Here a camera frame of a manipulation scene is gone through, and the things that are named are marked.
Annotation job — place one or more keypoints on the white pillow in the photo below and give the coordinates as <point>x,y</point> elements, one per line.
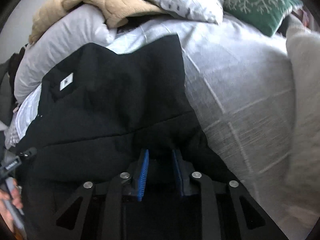
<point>86,24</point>

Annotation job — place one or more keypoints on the black coat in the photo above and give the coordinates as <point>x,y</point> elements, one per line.
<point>97,111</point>

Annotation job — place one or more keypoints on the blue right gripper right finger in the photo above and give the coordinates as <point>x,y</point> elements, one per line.
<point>183,170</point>

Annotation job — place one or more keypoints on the green coral pattern cushion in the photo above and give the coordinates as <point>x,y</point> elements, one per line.
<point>265,15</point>

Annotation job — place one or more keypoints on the beige plush blanket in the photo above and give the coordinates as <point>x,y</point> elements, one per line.
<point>115,12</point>

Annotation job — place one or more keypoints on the grey checked duvet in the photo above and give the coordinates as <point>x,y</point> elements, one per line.
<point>240,84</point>

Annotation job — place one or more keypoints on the checked bed sheet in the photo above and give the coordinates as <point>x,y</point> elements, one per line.
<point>22,118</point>

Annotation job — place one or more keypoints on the cream fleece blanket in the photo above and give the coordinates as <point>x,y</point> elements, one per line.
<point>303,51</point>

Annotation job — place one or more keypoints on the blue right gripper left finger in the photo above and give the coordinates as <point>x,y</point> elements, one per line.
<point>139,172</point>

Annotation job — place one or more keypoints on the dark brown garment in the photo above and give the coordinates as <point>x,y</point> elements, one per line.
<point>14,63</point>

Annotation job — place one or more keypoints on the person's left hand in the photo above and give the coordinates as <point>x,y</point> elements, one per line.
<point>15,198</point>

